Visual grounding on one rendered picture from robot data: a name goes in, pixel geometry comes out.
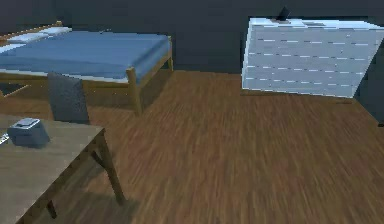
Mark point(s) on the blue wooden bed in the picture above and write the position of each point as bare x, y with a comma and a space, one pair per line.
83, 53

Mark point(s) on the small white flat object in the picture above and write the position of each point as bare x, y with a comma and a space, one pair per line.
3, 138

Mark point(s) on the black laptop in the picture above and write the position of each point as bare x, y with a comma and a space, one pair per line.
283, 14

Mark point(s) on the grey flat object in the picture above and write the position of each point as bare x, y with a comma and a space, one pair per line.
314, 23

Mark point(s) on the white pillow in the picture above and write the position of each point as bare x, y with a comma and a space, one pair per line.
40, 34

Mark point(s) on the white chest of drawers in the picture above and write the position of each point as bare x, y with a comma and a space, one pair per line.
306, 60

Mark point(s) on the brown wooden table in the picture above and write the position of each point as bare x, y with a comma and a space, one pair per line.
36, 170

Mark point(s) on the grey chair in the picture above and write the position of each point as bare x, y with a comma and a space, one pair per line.
68, 98

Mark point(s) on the grey box-shaped appliance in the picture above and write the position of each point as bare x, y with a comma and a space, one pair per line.
28, 132

